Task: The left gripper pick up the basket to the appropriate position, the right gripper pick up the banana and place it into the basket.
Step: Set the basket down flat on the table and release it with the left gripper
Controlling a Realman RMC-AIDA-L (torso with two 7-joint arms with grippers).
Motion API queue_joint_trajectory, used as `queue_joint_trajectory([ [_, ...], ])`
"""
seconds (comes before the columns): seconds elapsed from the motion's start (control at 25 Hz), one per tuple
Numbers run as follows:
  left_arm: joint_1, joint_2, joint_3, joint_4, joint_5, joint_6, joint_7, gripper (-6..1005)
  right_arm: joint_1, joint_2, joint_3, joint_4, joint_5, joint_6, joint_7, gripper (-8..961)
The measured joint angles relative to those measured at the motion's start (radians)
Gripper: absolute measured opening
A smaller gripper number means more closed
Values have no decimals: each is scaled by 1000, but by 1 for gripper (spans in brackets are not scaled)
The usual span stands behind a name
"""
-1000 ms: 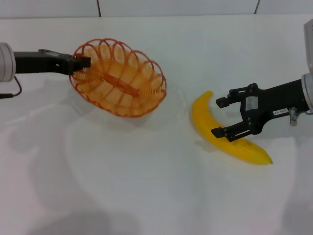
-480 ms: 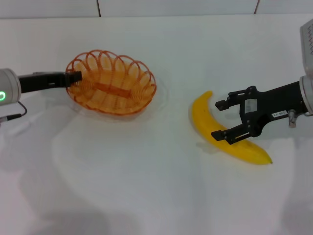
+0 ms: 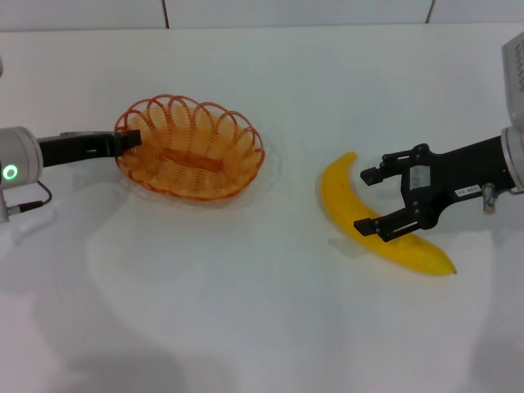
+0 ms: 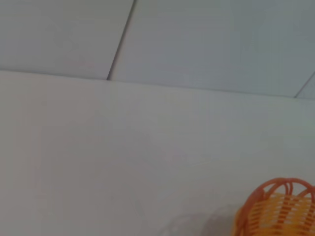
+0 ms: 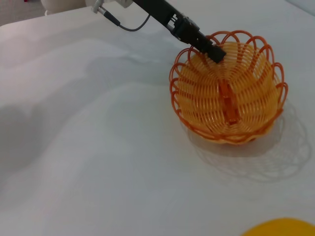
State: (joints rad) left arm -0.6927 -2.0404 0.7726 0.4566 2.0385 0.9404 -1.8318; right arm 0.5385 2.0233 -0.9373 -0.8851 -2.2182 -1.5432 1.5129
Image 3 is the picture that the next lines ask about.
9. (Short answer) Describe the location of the silver right wrist plug connector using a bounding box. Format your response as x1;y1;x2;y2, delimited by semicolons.
481;183;499;215

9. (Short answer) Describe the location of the white tablecloth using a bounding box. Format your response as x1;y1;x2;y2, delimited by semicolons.
0;22;524;393

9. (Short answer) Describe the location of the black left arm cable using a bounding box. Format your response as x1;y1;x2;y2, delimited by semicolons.
7;179;53;215

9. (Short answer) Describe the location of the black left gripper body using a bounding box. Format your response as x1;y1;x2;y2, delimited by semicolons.
38;129;120;169

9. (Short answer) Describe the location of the yellow banana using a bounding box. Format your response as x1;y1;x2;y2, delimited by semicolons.
318;151;458;278

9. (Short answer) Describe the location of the orange woven plastic basket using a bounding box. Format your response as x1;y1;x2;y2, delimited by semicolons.
113;94;266;201

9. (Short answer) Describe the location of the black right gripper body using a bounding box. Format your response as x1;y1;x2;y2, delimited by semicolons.
399;136;512;231

